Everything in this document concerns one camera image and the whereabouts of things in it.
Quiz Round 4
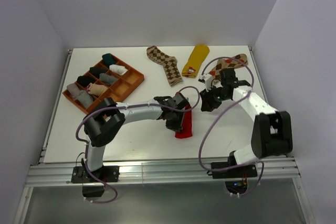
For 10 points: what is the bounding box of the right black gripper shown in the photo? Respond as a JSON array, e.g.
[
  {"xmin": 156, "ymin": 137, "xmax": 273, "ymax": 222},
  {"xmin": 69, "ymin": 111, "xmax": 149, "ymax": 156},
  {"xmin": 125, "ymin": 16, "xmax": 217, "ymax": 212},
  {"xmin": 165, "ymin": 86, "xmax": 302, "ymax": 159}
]
[{"xmin": 200, "ymin": 84, "xmax": 229, "ymax": 112}]

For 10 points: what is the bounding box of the red sock with white print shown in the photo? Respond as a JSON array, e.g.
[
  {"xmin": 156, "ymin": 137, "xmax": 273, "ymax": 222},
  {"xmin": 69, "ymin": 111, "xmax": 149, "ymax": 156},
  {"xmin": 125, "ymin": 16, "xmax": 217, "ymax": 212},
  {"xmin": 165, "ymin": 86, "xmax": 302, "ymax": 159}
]
[{"xmin": 174, "ymin": 91, "xmax": 194, "ymax": 139}]

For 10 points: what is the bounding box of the grey sock with black stripes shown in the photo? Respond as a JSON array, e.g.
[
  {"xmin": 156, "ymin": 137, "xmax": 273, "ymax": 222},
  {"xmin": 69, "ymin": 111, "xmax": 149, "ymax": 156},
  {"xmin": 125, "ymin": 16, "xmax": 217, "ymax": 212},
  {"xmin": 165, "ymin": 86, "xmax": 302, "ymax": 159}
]
[{"xmin": 76, "ymin": 90, "xmax": 94, "ymax": 109}]

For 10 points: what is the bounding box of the taupe sock with red cuff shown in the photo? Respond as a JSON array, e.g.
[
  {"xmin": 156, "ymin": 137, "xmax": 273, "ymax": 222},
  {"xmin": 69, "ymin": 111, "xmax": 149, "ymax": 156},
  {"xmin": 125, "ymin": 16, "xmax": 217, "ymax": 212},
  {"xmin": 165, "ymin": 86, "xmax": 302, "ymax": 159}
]
[{"xmin": 67, "ymin": 83, "xmax": 82, "ymax": 100}]

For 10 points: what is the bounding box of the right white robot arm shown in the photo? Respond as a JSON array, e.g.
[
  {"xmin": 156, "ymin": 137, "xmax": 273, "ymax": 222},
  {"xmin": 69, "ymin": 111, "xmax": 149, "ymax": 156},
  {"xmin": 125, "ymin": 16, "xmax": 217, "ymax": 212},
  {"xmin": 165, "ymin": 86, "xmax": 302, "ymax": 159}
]
[{"xmin": 199, "ymin": 69, "xmax": 293, "ymax": 177}]

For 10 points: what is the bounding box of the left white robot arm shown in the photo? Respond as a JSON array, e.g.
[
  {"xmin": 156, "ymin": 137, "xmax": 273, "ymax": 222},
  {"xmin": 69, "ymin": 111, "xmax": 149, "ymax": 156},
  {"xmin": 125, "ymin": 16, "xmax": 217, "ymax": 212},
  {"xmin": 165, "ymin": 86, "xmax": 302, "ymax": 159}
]
[{"xmin": 83, "ymin": 93, "xmax": 189, "ymax": 182}]

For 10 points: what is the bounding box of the brown argyle sock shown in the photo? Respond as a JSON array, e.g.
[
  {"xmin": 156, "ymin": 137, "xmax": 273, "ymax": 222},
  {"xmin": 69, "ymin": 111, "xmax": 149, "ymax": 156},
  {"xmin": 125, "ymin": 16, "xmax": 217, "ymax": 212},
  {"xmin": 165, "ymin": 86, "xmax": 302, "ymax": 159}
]
[{"xmin": 146, "ymin": 46, "xmax": 182, "ymax": 87}]

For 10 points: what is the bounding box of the yellow sock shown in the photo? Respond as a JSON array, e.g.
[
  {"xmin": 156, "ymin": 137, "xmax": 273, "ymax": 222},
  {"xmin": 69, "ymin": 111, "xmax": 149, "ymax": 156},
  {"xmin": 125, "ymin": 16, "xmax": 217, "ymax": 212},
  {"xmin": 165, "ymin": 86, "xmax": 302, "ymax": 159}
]
[{"xmin": 182, "ymin": 44, "xmax": 210, "ymax": 78}]

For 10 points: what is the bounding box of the orange argyle sock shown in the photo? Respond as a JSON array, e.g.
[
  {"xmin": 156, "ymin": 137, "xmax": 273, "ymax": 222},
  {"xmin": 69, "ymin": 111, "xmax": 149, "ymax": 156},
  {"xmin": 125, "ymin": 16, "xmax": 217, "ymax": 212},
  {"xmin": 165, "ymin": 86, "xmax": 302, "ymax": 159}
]
[{"xmin": 209, "ymin": 54, "xmax": 248, "ymax": 83}]

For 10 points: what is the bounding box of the white rolled sock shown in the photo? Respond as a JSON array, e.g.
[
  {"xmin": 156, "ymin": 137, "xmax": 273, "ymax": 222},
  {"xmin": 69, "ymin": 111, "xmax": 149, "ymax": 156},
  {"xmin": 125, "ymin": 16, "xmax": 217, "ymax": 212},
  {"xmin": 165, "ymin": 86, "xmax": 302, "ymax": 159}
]
[{"xmin": 109, "ymin": 64, "xmax": 128, "ymax": 76}]

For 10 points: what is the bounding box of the orange compartment tray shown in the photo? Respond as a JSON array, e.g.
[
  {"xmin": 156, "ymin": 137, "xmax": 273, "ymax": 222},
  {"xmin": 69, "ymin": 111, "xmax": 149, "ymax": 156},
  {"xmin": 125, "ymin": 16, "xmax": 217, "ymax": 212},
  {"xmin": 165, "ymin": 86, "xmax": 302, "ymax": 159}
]
[{"xmin": 62, "ymin": 55, "xmax": 144, "ymax": 114}]

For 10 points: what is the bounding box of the grey rolled sock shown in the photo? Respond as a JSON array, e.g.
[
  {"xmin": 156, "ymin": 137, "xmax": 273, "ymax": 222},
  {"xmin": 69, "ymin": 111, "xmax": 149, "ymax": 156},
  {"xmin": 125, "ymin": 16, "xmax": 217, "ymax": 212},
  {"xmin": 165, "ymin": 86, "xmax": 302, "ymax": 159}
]
[{"xmin": 99, "ymin": 73, "xmax": 118, "ymax": 86}]

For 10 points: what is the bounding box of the beige pink rolled sock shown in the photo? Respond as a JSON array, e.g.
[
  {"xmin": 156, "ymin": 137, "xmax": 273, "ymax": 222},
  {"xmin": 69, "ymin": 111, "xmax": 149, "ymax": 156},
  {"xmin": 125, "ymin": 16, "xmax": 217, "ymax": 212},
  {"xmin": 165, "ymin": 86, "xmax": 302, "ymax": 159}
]
[{"xmin": 86, "ymin": 83, "xmax": 108, "ymax": 97}]

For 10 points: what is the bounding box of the dark green rolled sock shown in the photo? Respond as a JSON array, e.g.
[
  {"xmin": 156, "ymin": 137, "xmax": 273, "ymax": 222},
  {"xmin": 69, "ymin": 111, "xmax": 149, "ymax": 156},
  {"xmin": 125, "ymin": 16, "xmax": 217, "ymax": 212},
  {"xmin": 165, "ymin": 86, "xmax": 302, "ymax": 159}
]
[{"xmin": 102, "ymin": 53, "xmax": 116, "ymax": 67}]

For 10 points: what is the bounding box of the black rolled sock upper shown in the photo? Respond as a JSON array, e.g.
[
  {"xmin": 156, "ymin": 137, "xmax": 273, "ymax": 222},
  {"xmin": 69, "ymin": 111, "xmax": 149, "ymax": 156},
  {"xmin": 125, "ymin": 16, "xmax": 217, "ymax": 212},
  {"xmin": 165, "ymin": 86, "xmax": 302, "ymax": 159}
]
[{"xmin": 89, "ymin": 67, "xmax": 108, "ymax": 79}]

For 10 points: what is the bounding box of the black rolled sock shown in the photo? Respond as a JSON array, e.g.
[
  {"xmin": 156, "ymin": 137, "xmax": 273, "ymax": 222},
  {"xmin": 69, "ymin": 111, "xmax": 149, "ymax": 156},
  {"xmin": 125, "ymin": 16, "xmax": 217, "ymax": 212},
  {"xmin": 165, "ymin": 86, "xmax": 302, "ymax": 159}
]
[
  {"xmin": 89, "ymin": 67, "xmax": 108, "ymax": 79},
  {"xmin": 77, "ymin": 76, "xmax": 96, "ymax": 88}
]

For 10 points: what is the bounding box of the black rolled sock lower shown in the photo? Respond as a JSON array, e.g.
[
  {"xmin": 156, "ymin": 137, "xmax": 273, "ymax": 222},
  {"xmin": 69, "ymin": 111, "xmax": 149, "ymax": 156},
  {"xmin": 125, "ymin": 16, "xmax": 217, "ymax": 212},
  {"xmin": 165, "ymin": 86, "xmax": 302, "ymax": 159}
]
[{"xmin": 77, "ymin": 76, "xmax": 96, "ymax": 88}]

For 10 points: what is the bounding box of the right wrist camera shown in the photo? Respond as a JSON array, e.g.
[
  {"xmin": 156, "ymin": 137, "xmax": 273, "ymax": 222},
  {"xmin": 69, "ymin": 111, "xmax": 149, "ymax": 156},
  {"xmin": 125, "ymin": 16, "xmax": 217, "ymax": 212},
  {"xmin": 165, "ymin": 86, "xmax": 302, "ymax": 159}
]
[{"xmin": 198, "ymin": 73, "xmax": 214, "ymax": 90}]

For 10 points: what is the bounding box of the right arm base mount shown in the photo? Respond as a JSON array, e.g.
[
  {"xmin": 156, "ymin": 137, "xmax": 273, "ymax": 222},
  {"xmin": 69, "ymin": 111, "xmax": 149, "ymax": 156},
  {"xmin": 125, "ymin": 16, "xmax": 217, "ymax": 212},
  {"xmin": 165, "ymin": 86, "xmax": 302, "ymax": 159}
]
[{"xmin": 207, "ymin": 162, "xmax": 258, "ymax": 179}]

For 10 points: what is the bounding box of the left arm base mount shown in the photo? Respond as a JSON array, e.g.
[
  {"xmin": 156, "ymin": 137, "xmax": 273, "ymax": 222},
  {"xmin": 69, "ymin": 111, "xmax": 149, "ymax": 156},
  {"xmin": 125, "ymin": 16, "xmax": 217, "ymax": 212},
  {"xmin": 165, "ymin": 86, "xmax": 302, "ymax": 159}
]
[{"xmin": 71, "ymin": 166, "xmax": 119, "ymax": 184}]

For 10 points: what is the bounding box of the black box under rail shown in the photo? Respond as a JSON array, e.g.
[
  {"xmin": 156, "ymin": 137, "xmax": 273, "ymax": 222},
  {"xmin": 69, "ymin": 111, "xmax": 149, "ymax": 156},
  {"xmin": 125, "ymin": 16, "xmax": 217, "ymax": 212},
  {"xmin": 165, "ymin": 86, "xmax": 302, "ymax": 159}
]
[{"xmin": 82, "ymin": 186, "xmax": 105, "ymax": 198}]

